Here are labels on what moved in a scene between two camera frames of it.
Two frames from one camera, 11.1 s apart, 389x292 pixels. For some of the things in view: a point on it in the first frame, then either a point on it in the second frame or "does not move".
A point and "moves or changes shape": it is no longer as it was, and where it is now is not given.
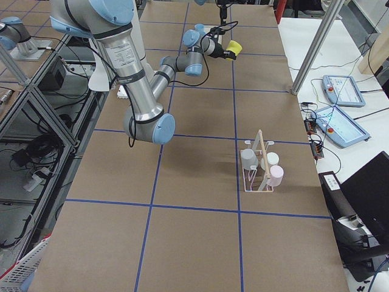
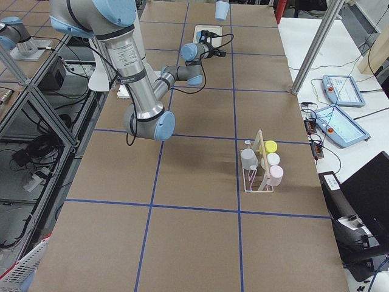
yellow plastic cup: x=235 y=47 to x=270 y=146
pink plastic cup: x=276 y=174 does not move
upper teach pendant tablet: x=335 y=124 does not move
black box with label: x=337 y=201 does not move
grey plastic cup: x=248 y=158 does not move
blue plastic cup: x=200 y=28 moves or changes shape
